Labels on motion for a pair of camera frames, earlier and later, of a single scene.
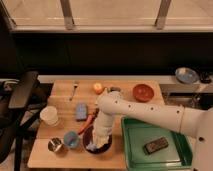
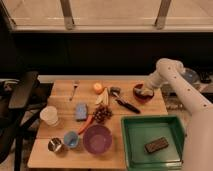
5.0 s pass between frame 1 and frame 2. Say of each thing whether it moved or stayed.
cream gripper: moved
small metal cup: stayed
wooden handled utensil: stayed
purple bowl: stayed
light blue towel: moved
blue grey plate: stayed
